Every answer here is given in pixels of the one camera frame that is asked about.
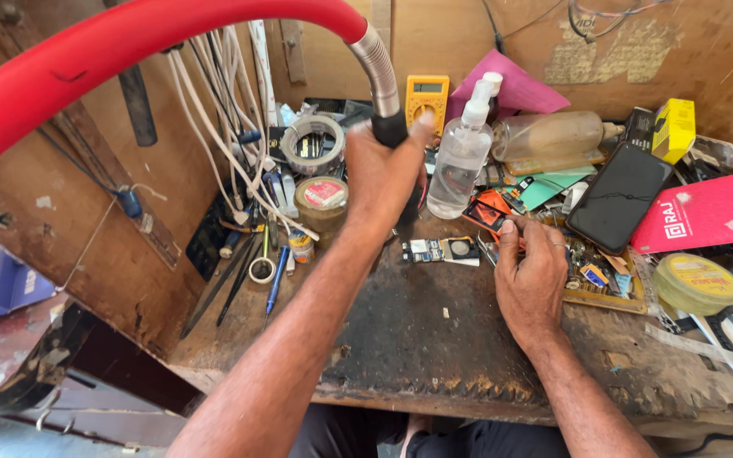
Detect clear plastic case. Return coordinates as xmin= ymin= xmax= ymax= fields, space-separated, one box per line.
xmin=684 ymin=134 xmax=733 ymax=173

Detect clear pump bottle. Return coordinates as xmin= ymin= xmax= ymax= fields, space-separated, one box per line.
xmin=426 ymin=79 xmax=495 ymax=221

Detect brown tin with red label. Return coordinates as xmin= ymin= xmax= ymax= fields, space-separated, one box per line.
xmin=293 ymin=176 xmax=350 ymax=234

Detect black smartphone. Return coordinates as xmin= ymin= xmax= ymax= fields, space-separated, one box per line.
xmin=564 ymin=141 xmax=675 ymax=257

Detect wooden tray of parts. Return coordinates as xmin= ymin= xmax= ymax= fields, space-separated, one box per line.
xmin=531 ymin=213 xmax=649 ymax=316

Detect yellow round tin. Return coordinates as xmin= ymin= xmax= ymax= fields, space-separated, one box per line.
xmin=652 ymin=252 xmax=733 ymax=318

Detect yellow multimeter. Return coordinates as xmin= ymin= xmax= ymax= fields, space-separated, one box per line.
xmin=405 ymin=75 xmax=451 ymax=138

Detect black hot air gun handle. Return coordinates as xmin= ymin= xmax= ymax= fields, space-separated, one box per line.
xmin=371 ymin=111 xmax=410 ymax=150

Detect dark metal file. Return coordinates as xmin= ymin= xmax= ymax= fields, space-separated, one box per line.
xmin=102 ymin=0 xmax=159 ymax=148

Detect black tweezers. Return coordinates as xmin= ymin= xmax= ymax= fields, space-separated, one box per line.
xmin=179 ymin=234 xmax=260 ymax=341

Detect small white capped bottle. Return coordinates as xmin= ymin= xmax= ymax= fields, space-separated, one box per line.
xmin=482 ymin=71 xmax=505 ymax=123

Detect red hose with metal neck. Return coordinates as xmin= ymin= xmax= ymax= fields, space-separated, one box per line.
xmin=0 ymin=0 xmax=403 ymax=187

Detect pink flat box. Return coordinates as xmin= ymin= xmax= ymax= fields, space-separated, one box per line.
xmin=630 ymin=166 xmax=733 ymax=256

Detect person's dark trousers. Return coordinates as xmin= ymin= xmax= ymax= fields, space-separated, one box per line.
xmin=289 ymin=403 xmax=572 ymax=458

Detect white and blue tube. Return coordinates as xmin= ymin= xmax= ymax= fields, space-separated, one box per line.
xmin=263 ymin=169 xmax=301 ymax=221

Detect black phone panel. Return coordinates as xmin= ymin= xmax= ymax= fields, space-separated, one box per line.
xmin=185 ymin=191 xmax=241 ymax=282

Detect small white tape ring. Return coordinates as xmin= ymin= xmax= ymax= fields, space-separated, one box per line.
xmin=248 ymin=256 xmax=277 ymax=285

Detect pink paper sheet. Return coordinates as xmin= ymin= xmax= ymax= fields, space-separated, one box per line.
xmin=445 ymin=50 xmax=571 ymax=123

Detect small colourful jar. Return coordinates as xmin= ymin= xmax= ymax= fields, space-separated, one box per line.
xmin=288 ymin=229 xmax=316 ymax=265

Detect metal ruler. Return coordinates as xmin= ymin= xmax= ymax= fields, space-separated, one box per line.
xmin=644 ymin=322 xmax=733 ymax=367

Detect phone circuit board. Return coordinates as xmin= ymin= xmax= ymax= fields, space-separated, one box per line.
xmin=402 ymin=236 xmax=481 ymax=267

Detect white power strip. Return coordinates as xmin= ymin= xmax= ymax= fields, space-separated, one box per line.
xmin=248 ymin=19 xmax=279 ymax=128

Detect silver tape roll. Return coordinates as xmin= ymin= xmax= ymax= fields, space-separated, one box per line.
xmin=279 ymin=114 xmax=347 ymax=178

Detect bundle of white cables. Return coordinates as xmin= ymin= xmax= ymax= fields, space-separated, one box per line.
xmin=165 ymin=25 xmax=320 ymax=243

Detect person's right hand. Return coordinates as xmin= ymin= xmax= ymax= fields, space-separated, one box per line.
xmin=494 ymin=215 xmax=572 ymax=345

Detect black cardboard box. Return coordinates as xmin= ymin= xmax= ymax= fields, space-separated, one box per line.
xmin=621 ymin=107 xmax=657 ymax=154

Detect black hanging wires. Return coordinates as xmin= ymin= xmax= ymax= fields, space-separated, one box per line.
xmin=480 ymin=0 xmax=674 ymax=56

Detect person's left hand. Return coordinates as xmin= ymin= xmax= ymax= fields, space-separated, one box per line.
xmin=344 ymin=111 xmax=437 ymax=225

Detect blue wire with plug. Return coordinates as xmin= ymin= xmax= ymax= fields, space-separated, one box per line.
xmin=35 ymin=126 xmax=145 ymax=221

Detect green card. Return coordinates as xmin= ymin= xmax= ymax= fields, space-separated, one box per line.
xmin=512 ymin=166 xmax=597 ymax=212

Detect blue pen screwdriver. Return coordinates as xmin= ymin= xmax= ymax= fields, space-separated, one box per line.
xmin=263 ymin=246 xmax=291 ymax=317

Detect dusty glass bottle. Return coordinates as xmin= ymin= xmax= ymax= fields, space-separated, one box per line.
xmin=490 ymin=111 xmax=626 ymax=164

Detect orange framed phone part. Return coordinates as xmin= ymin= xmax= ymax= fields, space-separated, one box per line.
xmin=461 ymin=190 xmax=526 ymax=251

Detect yellow cardboard box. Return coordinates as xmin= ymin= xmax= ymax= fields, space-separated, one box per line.
xmin=651 ymin=98 xmax=697 ymax=165

